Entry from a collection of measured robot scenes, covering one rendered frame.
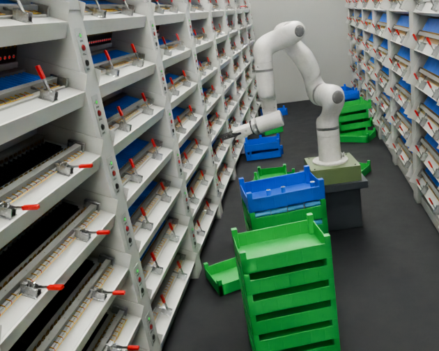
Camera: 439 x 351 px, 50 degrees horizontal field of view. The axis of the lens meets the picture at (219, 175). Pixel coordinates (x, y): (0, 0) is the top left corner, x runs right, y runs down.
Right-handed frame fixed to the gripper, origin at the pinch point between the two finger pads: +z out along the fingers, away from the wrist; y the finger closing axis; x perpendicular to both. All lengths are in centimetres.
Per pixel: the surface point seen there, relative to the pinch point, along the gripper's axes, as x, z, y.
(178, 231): -26, 25, -47
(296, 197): -17, -34, -68
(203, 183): -25.1, 25.2, 13.3
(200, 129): 2.4, 20.0, 30.3
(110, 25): 65, 4, -78
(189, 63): 41, 12, 30
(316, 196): -20, -41, -66
